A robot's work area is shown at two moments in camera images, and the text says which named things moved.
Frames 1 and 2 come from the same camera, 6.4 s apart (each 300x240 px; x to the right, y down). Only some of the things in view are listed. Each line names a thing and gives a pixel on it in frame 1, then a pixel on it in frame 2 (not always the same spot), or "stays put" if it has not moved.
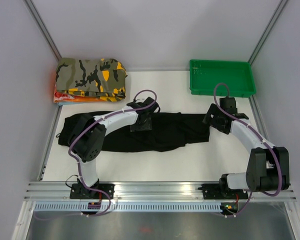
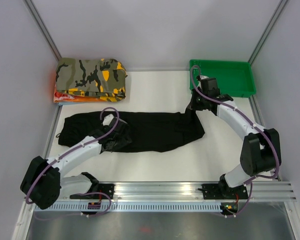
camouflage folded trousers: x=101 y=78 stays put
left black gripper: x=146 y=127 to x=125 y=140
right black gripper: x=214 y=110 to x=193 y=105
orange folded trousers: x=63 y=97 stays put
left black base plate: x=80 y=191 stays put
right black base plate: x=221 y=191 stays put
